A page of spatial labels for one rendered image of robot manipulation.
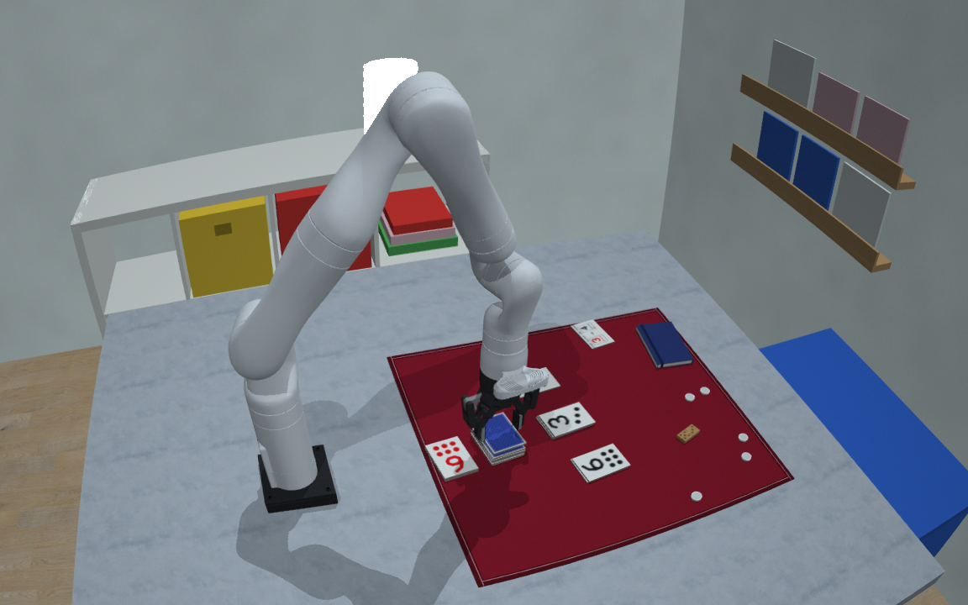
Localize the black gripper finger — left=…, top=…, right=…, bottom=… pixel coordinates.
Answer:
left=510, top=388, right=540, bottom=430
left=461, top=393, right=503, bottom=442

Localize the blue playing card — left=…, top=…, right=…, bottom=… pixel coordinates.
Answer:
left=481, top=441, right=526, bottom=460

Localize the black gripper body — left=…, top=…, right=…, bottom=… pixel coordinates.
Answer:
left=477, top=368, right=513, bottom=411

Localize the dark red play mat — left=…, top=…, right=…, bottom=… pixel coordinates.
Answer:
left=394, top=312, right=787, bottom=580
left=387, top=308, right=794, bottom=587

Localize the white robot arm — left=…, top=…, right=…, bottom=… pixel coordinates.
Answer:
left=229, top=71, right=549, bottom=490

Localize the small tan wooden block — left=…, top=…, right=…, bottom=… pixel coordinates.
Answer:
left=676, top=424, right=700, bottom=444

